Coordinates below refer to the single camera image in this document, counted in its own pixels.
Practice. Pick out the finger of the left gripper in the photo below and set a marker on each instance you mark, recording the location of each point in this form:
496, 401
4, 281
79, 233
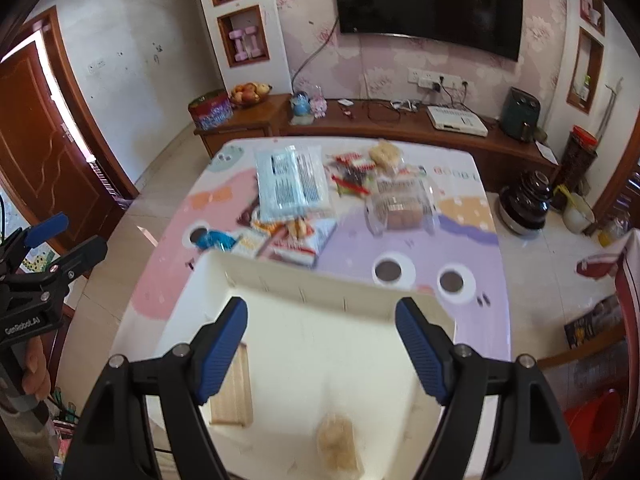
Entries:
42, 232
78, 261

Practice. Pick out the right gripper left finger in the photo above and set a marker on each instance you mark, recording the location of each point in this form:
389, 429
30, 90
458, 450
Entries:
113, 438

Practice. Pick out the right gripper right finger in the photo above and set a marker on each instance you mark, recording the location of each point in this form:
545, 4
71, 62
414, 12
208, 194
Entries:
530, 439

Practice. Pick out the clear-wrapped rice puff snack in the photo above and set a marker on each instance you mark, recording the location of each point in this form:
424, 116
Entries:
336, 443

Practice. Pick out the large white noodle bag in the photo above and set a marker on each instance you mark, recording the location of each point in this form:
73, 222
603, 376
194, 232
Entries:
292, 183

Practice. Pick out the clear bag with text label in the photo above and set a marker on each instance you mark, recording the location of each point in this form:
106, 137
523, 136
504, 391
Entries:
402, 203

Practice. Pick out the person left hand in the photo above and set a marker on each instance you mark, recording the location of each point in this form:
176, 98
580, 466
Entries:
36, 381

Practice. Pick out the brown wooden door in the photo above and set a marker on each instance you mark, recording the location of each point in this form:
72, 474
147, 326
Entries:
53, 155

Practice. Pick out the wooden divider board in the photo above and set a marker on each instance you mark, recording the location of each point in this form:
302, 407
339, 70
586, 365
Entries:
232, 405

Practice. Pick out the blue foil candy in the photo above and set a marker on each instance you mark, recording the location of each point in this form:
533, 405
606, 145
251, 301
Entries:
205, 239

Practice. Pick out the red round gift tin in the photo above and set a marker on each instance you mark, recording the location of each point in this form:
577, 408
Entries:
210, 110

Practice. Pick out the orange white snack packet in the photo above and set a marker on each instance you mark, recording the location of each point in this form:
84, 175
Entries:
299, 241

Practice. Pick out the fruit bowl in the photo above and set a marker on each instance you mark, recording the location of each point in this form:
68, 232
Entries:
249, 94

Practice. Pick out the blue snow globe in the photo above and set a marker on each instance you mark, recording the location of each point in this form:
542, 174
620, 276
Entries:
301, 109

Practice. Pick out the pink dumbbells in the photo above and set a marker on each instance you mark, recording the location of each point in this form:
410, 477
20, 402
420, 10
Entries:
245, 41

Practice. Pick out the wooden tv cabinet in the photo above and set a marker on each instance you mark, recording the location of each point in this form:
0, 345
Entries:
499, 158

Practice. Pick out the dark chocolate snack packet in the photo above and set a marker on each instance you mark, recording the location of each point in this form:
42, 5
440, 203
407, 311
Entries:
350, 181

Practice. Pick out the pink plush figurine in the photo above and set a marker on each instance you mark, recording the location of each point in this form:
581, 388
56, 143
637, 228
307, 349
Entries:
318, 104

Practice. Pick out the red white cookies packet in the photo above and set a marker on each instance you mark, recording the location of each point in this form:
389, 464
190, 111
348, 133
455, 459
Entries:
352, 161

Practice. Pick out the red lidded tall canister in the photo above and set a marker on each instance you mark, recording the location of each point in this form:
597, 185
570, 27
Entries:
579, 154

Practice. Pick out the square rice cracker packet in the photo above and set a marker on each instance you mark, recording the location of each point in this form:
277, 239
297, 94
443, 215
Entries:
387, 156

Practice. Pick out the dark green air fryer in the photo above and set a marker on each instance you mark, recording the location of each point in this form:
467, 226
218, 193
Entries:
519, 115

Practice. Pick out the white set-top box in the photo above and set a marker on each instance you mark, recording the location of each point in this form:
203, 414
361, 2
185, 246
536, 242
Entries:
453, 120

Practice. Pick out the white wall power strip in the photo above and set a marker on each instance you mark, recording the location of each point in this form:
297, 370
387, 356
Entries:
426, 79

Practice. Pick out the black wall television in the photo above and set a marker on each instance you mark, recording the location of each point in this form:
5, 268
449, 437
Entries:
494, 26

